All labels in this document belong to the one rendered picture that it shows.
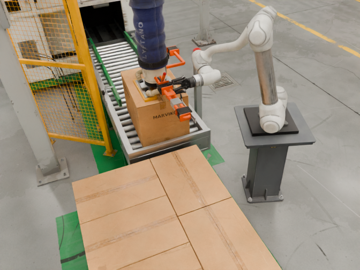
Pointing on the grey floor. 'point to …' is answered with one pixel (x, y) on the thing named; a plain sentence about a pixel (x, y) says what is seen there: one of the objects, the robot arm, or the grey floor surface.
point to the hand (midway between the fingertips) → (166, 89)
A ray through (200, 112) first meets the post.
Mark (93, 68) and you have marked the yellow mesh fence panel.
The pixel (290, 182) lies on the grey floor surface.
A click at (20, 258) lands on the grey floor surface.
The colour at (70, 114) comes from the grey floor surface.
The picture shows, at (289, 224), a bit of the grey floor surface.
